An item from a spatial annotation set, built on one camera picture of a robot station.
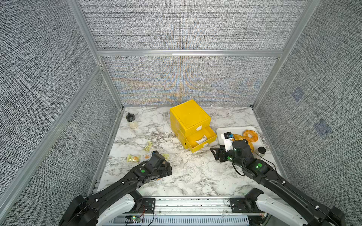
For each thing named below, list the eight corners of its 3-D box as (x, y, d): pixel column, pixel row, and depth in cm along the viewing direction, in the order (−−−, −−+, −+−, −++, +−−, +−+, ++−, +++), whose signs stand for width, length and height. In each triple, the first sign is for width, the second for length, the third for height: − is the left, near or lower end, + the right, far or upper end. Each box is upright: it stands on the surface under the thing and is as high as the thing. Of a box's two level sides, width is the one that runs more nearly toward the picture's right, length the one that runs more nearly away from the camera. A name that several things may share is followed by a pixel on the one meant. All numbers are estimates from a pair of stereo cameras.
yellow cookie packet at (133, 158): (127, 163, 90) (125, 161, 88) (128, 156, 93) (127, 154, 91) (139, 163, 90) (139, 161, 88) (141, 156, 93) (140, 154, 91)
